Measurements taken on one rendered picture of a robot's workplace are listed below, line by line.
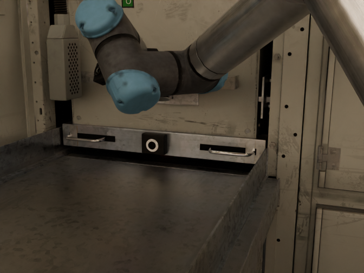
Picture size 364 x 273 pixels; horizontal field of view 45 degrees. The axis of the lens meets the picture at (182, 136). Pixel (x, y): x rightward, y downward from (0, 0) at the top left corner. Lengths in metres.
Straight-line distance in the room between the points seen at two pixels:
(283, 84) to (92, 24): 0.44
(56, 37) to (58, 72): 0.08
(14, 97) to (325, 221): 0.81
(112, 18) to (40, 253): 0.37
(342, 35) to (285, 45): 0.61
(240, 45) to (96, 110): 0.60
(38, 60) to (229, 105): 0.50
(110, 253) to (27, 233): 0.16
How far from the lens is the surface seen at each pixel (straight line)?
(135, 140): 1.12
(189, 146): 1.07
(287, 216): 1.04
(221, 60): 0.69
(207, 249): 0.56
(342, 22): 0.35
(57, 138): 1.22
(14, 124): 1.22
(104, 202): 0.86
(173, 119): 1.09
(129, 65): 0.69
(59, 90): 1.09
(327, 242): 1.04
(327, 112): 0.95
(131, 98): 0.67
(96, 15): 0.73
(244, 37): 0.64
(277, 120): 0.99
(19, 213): 0.85
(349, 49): 0.35
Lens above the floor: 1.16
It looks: 13 degrees down
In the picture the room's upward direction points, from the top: straight up
